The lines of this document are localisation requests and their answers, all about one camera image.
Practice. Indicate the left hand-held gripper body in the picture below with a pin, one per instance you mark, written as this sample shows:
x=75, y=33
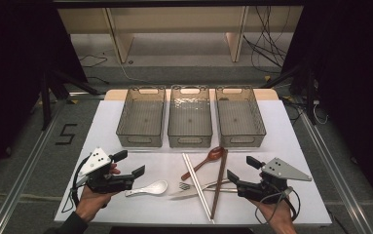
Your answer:
x=94, y=161

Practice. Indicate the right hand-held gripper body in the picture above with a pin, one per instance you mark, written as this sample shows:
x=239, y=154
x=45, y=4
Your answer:
x=284, y=171

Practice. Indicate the brown wooden chopstick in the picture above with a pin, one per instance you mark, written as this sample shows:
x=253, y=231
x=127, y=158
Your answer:
x=223, y=169
x=220, y=169

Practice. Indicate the white ceramic spoon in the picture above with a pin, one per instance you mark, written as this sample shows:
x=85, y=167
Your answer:
x=156, y=187

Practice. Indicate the brown wooden spoon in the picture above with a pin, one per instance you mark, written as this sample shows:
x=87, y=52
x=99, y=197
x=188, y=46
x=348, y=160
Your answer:
x=215, y=153

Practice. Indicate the smoky clear plastic bin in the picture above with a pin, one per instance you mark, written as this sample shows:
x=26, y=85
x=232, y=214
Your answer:
x=141, y=117
x=190, y=110
x=239, y=113

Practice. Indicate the metal fork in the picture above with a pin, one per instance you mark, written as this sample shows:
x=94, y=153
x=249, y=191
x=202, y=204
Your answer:
x=184, y=186

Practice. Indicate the metal table knife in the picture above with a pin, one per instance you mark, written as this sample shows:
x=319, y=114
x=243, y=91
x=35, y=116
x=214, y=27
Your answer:
x=184, y=194

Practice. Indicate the person's left hand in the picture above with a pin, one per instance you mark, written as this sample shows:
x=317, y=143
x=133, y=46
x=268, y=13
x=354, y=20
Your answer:
x=91, y=204

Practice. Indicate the person's right hand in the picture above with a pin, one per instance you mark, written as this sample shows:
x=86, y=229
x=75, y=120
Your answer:
x=278, y=217

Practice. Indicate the yellow tape piece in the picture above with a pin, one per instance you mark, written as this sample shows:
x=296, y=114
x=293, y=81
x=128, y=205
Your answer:
x=73, y=101
x=267, y=78

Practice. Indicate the black metal stand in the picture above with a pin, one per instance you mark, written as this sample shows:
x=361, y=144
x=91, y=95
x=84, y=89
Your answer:
x=310, y=97
x=46, y=107

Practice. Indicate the light wooden bench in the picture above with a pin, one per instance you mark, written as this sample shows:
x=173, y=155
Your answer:
x=122, y=42

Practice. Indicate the dark curtain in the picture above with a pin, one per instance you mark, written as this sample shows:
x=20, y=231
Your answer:
x=12, y=48
x=353, y=65

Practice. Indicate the long metal floor rail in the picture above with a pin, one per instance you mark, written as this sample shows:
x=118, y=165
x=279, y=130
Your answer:
x=336, y=175
x=21, y=185

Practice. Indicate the short metal floor rail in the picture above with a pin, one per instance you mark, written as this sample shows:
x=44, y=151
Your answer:
x=86, y=95

